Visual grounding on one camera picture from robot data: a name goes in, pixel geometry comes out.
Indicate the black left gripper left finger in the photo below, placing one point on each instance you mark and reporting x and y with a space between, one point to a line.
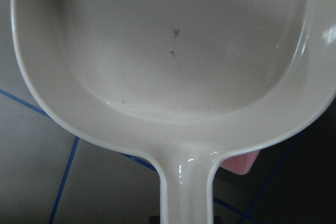
154 220

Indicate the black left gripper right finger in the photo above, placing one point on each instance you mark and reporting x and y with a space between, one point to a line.
218 220

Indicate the beige plastic dustpan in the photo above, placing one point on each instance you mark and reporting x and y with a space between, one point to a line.
184 84

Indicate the red plastic bin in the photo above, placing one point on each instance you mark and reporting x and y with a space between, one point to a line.
240 164

